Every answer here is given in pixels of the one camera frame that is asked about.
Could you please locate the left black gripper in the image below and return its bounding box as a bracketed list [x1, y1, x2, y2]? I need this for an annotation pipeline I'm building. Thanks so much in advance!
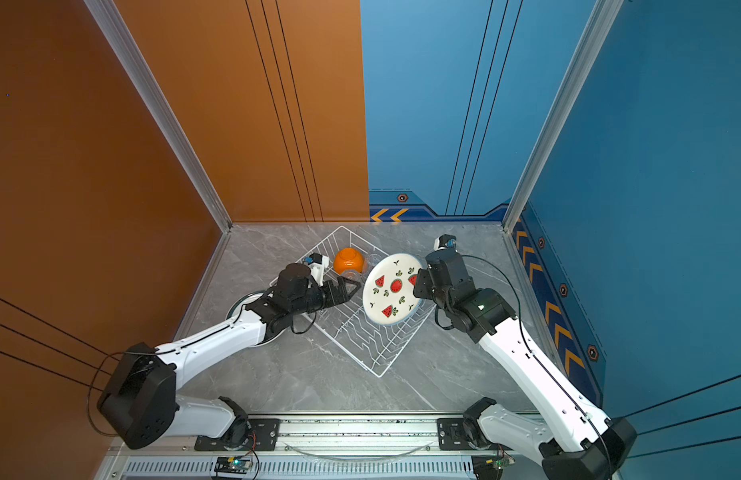
[290, 276, 362, 319]

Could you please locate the white plate red pattern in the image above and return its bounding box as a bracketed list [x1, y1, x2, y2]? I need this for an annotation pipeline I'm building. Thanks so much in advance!
[362, 253, 422, 326]

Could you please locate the clear glass cup back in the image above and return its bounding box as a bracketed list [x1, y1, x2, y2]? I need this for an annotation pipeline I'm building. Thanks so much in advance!
[366, 252, 385, 272]

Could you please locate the white wire dish rack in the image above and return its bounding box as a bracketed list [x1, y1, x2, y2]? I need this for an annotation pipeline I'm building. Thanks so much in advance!
[298, 226, 434, 378]

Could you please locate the white plate flower outline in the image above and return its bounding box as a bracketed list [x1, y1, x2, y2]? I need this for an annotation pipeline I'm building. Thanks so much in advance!
[224, 291, 266, 328]

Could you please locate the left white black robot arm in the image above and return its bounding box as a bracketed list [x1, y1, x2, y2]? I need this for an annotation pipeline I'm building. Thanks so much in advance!
[96, 263, 362, 450]

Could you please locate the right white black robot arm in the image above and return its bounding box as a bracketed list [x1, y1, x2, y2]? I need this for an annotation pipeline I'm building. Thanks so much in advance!
[414, 248, 637, 479]

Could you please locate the orange bowl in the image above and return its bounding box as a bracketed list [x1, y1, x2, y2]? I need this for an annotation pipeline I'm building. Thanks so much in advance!
[334, 247, 366, 275]

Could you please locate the right circuit board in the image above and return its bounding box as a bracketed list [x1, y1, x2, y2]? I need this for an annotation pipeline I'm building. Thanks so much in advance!
[471, 456, 506, 480]

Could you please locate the left green circuit board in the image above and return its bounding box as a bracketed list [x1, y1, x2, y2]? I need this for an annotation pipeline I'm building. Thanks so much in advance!
[214, 456, 256, 479]

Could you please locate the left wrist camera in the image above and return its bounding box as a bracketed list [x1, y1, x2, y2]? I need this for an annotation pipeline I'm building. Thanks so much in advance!
[302, 252, 330, 286]

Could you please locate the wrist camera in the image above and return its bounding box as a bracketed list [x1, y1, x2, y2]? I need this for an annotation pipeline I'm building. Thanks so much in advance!
[302, 252, 330, 286]
[434, 234, 457, 251]

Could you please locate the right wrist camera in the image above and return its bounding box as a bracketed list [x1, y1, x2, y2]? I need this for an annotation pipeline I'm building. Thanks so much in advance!
[434, 234, 457, 251]

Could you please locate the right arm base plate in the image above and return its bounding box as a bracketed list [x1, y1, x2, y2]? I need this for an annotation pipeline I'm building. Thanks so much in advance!
[436, 417, 507, 452]

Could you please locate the aluminium front rail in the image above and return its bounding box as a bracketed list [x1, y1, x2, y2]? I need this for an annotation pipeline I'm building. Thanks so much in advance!
[96, 413, 545, 479]

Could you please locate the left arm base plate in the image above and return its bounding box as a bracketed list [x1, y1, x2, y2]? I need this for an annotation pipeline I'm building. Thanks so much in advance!
[194, 418, 282, 452]

